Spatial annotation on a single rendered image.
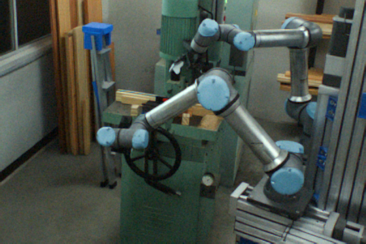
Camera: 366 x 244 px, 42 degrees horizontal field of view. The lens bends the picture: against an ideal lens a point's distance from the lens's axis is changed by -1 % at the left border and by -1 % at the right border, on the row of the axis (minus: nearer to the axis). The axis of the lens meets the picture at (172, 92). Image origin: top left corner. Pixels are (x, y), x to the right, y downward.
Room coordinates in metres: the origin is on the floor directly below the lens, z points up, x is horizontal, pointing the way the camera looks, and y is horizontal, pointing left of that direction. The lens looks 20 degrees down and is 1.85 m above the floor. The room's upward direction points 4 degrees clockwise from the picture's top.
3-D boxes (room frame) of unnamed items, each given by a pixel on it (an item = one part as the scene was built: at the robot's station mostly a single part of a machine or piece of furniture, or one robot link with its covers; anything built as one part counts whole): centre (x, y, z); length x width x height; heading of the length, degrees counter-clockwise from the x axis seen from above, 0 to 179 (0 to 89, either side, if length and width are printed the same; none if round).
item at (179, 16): (2.35, -0.01, 1.35); 0.18 x 0.18 x 0.31
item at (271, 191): (1.71, -0.48, 0.87); 0.15 x 0.15 x 0.10
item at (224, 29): (2.06, -0.23, 1.40); 0.11 x 0.11 x 0.08; 24
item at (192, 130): (2.25, 0.05, 0.87); 0.61 x 0.30 x 0.06; 75
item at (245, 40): (2.04, -0.46, 1.40); 0.49 x 0.11 x 0.12; 114
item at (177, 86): (2.36, -0.02, 1.03); 0.14 x 0.07 x 0.09; 165
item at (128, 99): (2.34, -0.05, 0.92); 0.65 x 0.02 x 0.04; 75
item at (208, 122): (2.21, -0.20, 0.92); 0.14 x 0.09 x 0.04; 165
